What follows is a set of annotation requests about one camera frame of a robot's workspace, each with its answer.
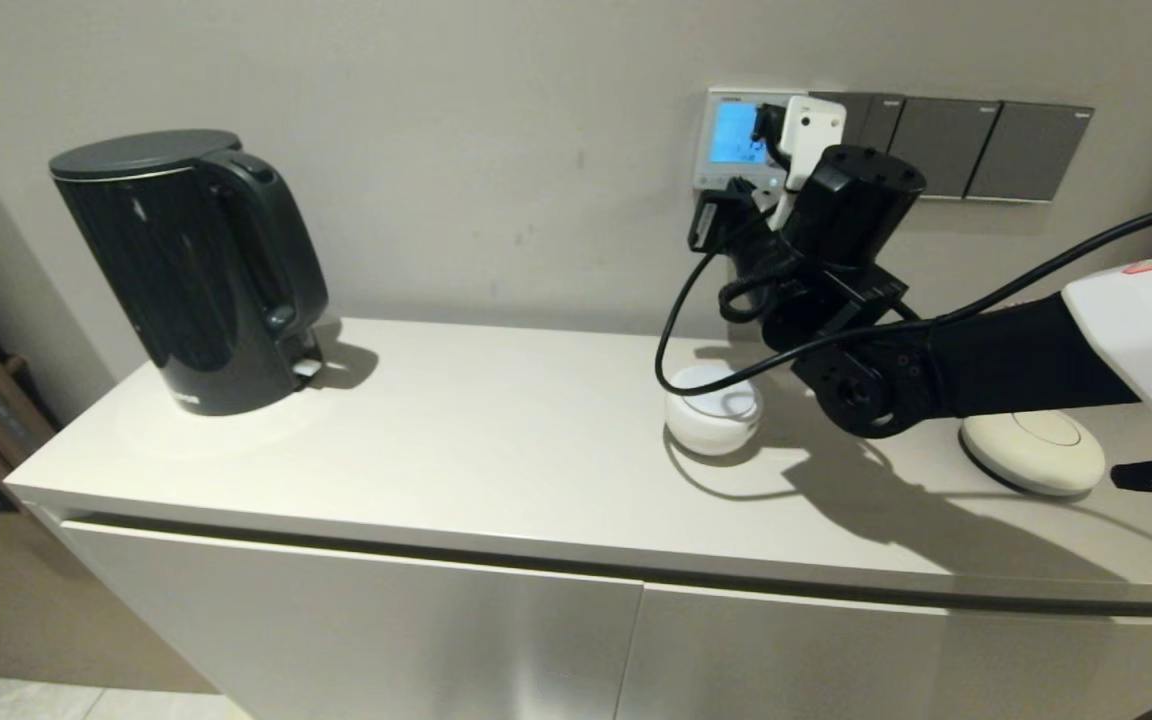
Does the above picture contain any white wall thermostat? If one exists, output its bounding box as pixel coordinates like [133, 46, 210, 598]
[693, 88, 807, 191]

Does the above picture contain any small white round device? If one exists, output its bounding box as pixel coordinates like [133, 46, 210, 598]
[665, 363, 764, 458]

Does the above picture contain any cream flat round disc device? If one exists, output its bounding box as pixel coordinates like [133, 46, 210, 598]
[959, 410, 1107, 497]

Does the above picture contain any white sideboard cabinet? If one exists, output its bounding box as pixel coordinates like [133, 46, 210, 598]
[4, 318, 1152, 720]

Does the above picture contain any black electric kettle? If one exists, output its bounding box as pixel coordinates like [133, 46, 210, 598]
[48, 128, 330, 417]

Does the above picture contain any black coiled cable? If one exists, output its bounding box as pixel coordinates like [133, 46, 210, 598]
[718, 270, 787, 323]

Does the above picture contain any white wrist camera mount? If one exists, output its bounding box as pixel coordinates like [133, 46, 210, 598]
[761, 95, 849, 231]

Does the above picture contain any grey triple rocker wall switch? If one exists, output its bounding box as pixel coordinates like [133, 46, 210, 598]
[809, 92, 907, 171]

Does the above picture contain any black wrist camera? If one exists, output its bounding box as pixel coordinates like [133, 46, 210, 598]
[751, 100, 787, 166]

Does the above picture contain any grey wall switch plate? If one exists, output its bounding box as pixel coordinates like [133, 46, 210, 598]
[966, 100, 1095, 204]
[881, 95, 1003, 201]

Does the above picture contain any long black cable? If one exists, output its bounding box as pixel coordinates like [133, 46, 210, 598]
[654, 195, 1152, 398]

